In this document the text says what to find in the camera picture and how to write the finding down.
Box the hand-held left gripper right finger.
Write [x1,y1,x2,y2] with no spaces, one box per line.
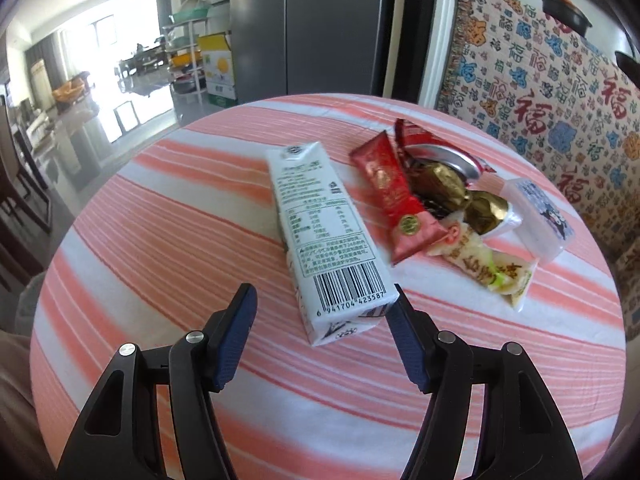
[385,284,585,480]

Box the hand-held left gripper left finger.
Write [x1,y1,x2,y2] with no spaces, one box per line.
[55,282,259,480]

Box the white yellow candy packet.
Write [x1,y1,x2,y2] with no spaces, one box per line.
[425,212,541,313]

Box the white milk carton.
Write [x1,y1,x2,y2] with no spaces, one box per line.
[264,141,401,348]

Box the long red snack packet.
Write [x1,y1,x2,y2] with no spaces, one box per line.
[348,130,451,267]

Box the gold foil wrapper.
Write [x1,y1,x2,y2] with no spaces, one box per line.
[410,157,468,211]
[462,190,523,236]

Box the clear plastic packet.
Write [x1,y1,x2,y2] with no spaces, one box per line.
[500,177,576,266]

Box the red foil wrapper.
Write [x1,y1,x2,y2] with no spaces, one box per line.
[394,118,497,181]

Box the pink striped tablecloth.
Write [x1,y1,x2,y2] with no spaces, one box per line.
[30,94,628,480]

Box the dark wooden chair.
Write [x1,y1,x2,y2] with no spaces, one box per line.
[0,95,53,291]

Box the yellow cardboard box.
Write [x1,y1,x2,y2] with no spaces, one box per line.
[197,32,238,107]

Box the wide printed blanket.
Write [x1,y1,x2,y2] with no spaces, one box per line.
[435,0,640,271]

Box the white storage rack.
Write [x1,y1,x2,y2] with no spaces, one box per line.
[162,0,231,106]

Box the dark dining table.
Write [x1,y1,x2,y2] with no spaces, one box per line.
[117,42,168,73]

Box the grey refrigerator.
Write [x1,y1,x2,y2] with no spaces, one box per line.
[227,0,391,108]

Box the black clay pot orange lid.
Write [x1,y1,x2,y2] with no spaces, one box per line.
[537,0,593,38]

